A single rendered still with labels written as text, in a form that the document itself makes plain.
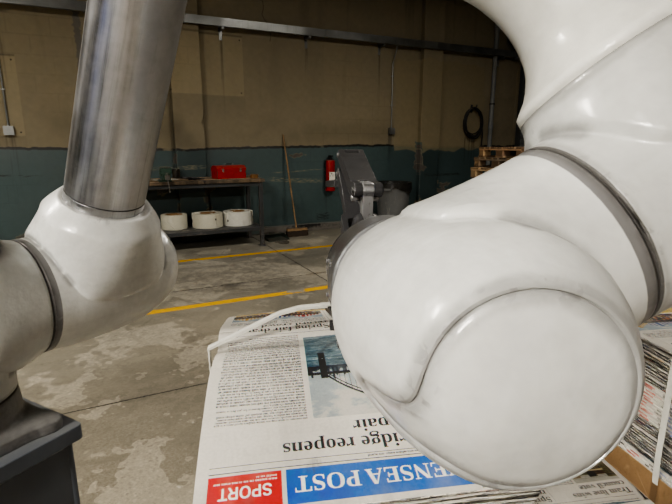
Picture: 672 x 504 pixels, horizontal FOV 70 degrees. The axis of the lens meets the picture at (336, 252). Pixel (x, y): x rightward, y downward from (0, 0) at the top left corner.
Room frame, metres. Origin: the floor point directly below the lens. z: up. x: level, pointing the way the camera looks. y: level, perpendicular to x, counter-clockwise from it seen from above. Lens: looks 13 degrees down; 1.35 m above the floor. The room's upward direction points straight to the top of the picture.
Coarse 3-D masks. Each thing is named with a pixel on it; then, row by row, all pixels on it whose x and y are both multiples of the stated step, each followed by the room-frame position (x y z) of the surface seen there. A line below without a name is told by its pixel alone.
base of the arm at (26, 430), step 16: (16, 400) 0.52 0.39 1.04; (0, 416) 0.49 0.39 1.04; (16, 416) 0.52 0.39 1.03; (32, 416) 0.53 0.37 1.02; (48, 416) 0.53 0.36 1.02; (0, 432) 0.49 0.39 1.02; (16, 432) 0.50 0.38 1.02; (32, 432) 0.51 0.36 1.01; (48, 432) 0.52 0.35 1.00; (0, 448) 0.48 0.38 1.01; (16, 448) 0.49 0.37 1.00
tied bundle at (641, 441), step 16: (656, 352) 0.64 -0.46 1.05; (656, 368) 0.63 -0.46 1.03; (656, 384) 0.63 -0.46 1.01; (656, 400) 0.62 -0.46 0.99; (640, 416) 0.64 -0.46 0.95; (656, 416) 0.62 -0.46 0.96; (640, 432) 0.64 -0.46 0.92; (656, 432) 0.62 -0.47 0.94; (624, 448) 0.66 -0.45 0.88; (640, 448) 0.64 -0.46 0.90; (656, 448) 0.60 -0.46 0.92; (656, 464) 0.60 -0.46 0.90; (656, 480) 0.60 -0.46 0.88
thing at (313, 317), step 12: (300, 312) 0.68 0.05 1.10; (312, 312) 0.68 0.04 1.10; (324, 312) 0.67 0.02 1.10; (228, 324) 0.60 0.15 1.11; (240, 324) 0.60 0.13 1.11; (264, 324) 0.59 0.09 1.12; (276, 324) 0.59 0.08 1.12; (288, 324) 0.58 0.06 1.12; (300, 324) 0.58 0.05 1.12; (312, 324) 0.58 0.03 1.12; (324, 324) 0.58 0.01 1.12
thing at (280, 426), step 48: (240, 384) 0.44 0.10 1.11; (288, 384) 0.44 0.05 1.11; (336, 384) 0.44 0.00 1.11; (240, 432) 0.38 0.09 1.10; (288, 432) 0.38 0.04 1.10; (336, 432) 0.38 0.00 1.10; (384, 432) 0.38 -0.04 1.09; (240, 480) 0.34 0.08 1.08; (288, 480) 0.34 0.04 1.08; (336, 480) 0.34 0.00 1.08; (384, 480) 0.34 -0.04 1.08; (432, 480) 0.34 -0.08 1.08
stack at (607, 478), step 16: (608, 464) 0.69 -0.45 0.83; (576, 480) 0.65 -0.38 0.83; (592, 480) 0.65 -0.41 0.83; (608, 480) 0.65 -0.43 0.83; (624, 480) 0.65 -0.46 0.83; (544, 496) 0.62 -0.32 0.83; (560, 496) 0.62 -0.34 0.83; (576, 496) 0.62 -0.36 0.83; (592, 496) 0.62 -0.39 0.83; (608, 496) 0.62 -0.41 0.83; (624, 496) 0.62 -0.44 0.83; (640, 496) 0.62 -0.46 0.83
